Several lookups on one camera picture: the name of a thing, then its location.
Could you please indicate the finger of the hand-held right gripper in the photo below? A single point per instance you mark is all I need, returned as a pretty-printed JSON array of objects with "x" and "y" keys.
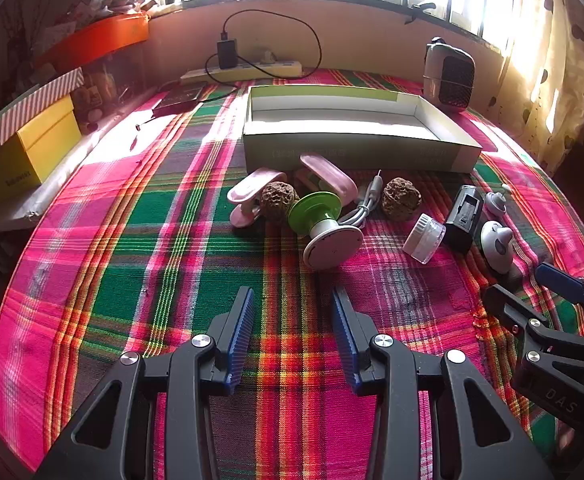
[
  {"x": 512, "y": 310},
  {"x": 562, "y": 282}
]

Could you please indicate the small white round hook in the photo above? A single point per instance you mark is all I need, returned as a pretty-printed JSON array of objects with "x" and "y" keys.
[{"x": 494, "y": 203}]

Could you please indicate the black battery device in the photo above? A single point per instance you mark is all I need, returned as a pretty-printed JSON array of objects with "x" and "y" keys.
[{"x": 464, "y": 220}]

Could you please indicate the orange box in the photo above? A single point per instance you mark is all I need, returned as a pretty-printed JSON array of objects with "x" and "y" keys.
[{"x": 96, "y": 40}]

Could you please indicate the dark phone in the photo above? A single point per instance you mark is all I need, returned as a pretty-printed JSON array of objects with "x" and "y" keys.
[{"x": 179, "y": 97}]

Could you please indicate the white plug adapter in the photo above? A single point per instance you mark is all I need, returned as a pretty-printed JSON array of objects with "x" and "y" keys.
[{"x": 267, "y": 56}]

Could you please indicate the white power strip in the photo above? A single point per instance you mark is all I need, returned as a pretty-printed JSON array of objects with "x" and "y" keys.
[{"x": 272, "y": 69}]

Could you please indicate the pink plastic clip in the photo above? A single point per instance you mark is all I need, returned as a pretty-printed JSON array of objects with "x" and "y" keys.
[
  {"x": 252, "y": 185},
  {"x": 329, "y": 172}
]

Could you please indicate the brown walnut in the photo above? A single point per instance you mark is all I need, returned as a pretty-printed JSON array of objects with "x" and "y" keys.
[
  {"x": 401, "y": 199},
  {"x": 278, "y": 200}
]

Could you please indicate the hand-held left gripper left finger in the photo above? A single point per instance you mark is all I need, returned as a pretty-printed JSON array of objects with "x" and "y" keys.
[{"x": 239, "y": 340}]

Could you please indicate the yellow cardboard box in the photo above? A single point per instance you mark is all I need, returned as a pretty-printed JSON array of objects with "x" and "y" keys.
[{"x": 31, "y": 155}]

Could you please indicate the black charger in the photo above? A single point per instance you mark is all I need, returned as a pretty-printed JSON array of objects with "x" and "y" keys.
[{"x": 226, "y": 54}]

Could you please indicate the white green cardboard box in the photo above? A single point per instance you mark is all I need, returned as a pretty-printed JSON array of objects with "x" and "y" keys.
[{"x": 352, "y": 115}]

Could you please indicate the small grey fan heater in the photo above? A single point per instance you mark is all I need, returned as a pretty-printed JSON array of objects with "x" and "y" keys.
[{"x": 447, "y": 80}]

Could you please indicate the cream dotted curtain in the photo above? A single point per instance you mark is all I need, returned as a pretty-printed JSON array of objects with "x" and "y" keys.
[{"x": 557, "y": 85}]

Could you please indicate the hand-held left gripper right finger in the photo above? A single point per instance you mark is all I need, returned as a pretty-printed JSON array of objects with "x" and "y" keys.
[{"x": 344, "y": 340}]

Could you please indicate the large white round hook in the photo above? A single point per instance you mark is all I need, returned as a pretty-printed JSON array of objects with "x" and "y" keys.
[{"x": 496, "y": 247}]

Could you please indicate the striped box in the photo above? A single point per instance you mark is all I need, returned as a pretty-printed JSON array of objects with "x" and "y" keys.
[{"x": 36, "y": 102}]

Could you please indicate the green white spool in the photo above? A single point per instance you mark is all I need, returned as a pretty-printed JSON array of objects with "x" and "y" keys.
[{"x": 329, "y": 245}]

